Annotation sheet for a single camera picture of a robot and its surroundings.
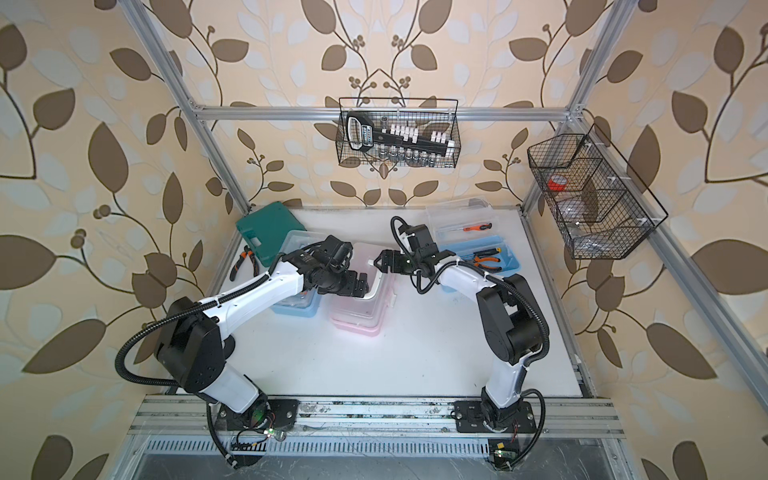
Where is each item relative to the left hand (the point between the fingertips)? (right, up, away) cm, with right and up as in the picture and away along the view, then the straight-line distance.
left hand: (353, 284), depth 85 cm
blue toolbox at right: (+31, +20, +19) cm, 41 cm away
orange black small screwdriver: (+41, +17, +18) cm, 48 cm away
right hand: (+9, +5, +7) cm, 13 cm away
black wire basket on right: (+64, +20, -13) cm, 68 cm away
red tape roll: (+56, +29, -5) cm, 64 cm away
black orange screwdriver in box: (+44, +8, +18) cm, 48 cm away
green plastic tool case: (-35, +17, +23) cm, 45 cm away
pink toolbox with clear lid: (+4, -7, -6) cm, 11 cm away
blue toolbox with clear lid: (-13, -6, +1) cm, 15 cm away
